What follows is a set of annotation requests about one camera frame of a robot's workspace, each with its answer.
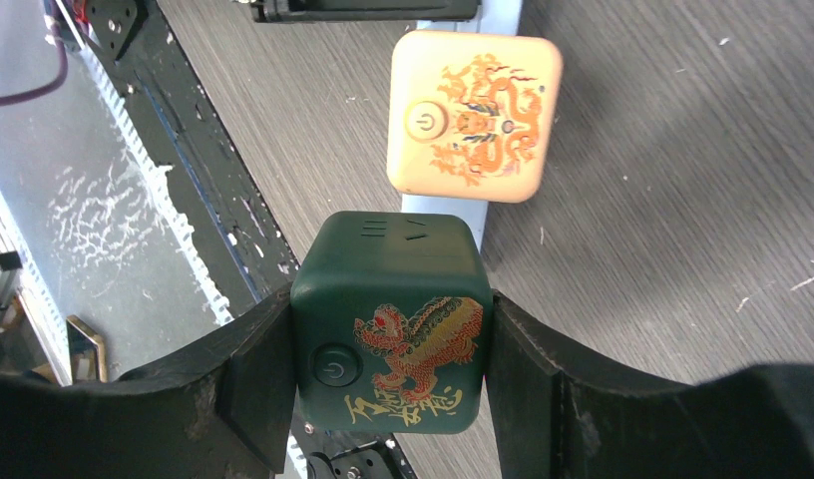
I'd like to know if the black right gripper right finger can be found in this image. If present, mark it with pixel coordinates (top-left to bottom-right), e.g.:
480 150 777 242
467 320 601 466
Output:
486 293 814 478

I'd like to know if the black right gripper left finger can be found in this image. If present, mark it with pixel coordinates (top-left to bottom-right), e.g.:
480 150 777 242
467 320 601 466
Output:
0 288 296 478

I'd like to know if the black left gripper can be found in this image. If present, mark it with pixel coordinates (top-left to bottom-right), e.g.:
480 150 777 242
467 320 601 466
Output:
240 0 482 23

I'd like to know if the dark green cube adapter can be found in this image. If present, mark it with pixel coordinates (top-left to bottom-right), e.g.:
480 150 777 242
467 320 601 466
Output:
290 211 493 434

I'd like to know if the orange cube adapter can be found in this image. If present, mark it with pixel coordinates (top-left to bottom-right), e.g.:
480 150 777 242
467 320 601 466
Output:
386 30 564 204

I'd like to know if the light blue power strip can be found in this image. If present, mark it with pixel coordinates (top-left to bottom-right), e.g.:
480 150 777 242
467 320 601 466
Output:
401 0 523 249

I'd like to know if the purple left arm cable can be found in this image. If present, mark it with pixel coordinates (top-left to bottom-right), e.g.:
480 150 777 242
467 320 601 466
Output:
0 26 71 111

